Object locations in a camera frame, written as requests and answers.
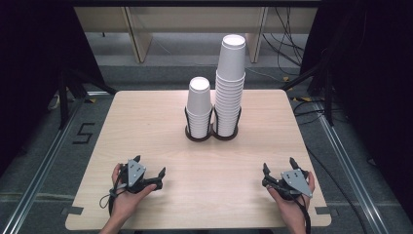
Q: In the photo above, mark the metal floor rail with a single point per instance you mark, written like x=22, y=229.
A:
x=354, y=169
x=42, y=169

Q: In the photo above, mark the tall stack of white cups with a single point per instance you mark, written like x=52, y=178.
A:
x=230, y=84

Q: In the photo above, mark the person's right hand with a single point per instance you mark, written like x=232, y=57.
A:
x=292, y=208

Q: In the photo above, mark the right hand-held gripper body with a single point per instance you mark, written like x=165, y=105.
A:
x=293, y=182

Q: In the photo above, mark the black double cup holder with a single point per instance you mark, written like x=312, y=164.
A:
x=212, y=128

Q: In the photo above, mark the black tape strip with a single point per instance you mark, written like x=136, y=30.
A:
x=73, y=210
x=326, y=211

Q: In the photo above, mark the yellow tape piece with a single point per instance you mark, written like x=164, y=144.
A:
x=285, y=79
x=305, y=98

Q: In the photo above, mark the black metal stand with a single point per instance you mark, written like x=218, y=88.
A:
x=328, y=97
x=65, y=97

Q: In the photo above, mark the short stack of white cups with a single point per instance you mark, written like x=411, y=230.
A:
x=199, y=104

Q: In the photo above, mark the black curtain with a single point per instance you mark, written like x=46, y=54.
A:
x=380, y=81
x=29, y=65

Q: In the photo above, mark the person's left hand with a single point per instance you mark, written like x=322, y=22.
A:
x=128, y=201

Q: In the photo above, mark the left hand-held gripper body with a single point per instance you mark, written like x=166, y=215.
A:
x=135, y=172

